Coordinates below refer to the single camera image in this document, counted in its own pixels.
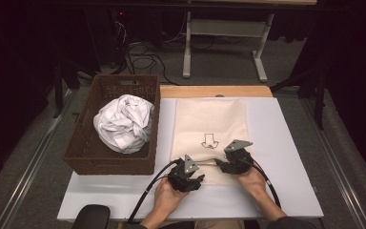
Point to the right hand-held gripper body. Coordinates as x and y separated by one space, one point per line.
238 160

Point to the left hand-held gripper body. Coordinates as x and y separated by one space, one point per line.
179 179

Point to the cream mesh laundry bag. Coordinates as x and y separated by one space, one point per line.
209 117

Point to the white shirt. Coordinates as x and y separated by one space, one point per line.
124 127

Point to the brown wicker basket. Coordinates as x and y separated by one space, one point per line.
85 152

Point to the person's left hand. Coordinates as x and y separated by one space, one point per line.
166 200

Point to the person's right hand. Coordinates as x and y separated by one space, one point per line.
254 183

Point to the person's beige pants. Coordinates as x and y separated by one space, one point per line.
219 225

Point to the black chair armrest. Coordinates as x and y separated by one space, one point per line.
90 218

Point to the black metal stand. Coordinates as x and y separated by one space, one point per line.
320 105
58 95

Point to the dark equipment with red light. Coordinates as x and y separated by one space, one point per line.
120 38

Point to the aluminium floor rail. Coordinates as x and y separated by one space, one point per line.
28 171
337 165

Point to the white metal frame desk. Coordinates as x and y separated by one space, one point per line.
225 28

